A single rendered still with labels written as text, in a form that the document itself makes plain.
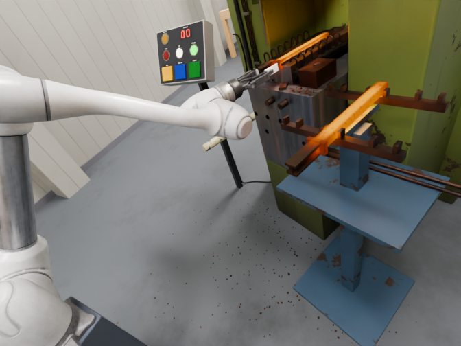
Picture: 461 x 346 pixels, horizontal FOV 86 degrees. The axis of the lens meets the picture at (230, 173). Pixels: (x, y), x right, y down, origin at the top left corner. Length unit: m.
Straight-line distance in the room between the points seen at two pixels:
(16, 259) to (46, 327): 0.23
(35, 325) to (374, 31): 1.34
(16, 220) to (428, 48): 1.33
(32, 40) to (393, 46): 3.21
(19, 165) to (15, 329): 0.44
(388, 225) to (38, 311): 0.99
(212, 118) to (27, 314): 0.74
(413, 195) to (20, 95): 1.02
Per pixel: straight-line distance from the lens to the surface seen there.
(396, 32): 1.00
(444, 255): 1.66
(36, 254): 1.07
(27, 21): 3.52
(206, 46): 1.40
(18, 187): 0.96
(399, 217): 0.81
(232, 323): 1.47
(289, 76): 1.10
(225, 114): 0.75
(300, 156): 0.55
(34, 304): 0.95
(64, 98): 0.74
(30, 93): 0.73
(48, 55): 3.51
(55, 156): 3.10
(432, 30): 0.97
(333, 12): 1.52
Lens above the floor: 1.34
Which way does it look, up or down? 38 degrees down
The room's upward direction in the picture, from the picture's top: 21 degrees counter-clockwise
